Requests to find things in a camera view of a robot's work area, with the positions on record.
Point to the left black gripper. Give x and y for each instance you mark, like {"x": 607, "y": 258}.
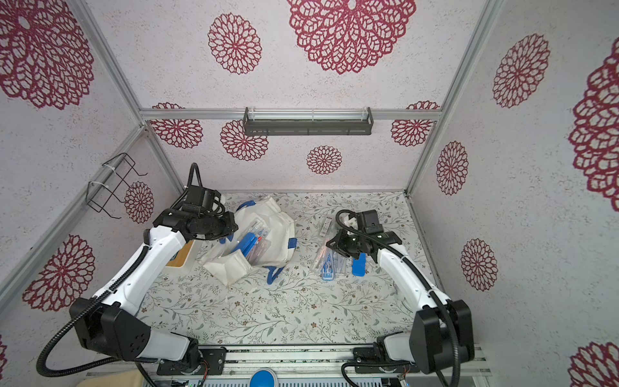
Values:
{"x": 231, "y": 226}

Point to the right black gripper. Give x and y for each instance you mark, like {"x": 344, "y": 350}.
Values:
{"x": 344, "y": 244}

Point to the clear pen case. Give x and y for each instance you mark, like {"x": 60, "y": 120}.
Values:
{"x": 327, "y": 230}

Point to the blue stationery case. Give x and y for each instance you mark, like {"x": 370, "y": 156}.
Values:
{"x": 358, "y": 265}

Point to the clear blue-trim compass case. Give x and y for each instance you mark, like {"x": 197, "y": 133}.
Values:
{"x": 329, "y": 264}

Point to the white canvas bag blue handles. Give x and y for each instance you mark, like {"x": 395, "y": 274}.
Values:
{"x": 229, "y": 267}

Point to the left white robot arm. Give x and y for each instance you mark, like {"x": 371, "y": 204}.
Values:
{"x": 107, "y": 323}

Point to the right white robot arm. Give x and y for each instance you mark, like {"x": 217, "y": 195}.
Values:
{"x": 441, "y": 336}

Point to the white box wooden lid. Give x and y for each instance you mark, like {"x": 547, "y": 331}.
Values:
{"x": 184, "y": 259}

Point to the blue round button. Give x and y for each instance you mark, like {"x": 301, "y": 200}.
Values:
{"x": 264, "y": 378}

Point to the black wire wall rack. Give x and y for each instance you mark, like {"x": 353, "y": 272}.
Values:
{"x": 100, "y": 192}

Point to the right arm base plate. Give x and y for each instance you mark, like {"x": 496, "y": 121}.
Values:
{"x": 371, "y": 360}

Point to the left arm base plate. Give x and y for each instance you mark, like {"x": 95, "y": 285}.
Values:
{"x": 211, "y": 362}

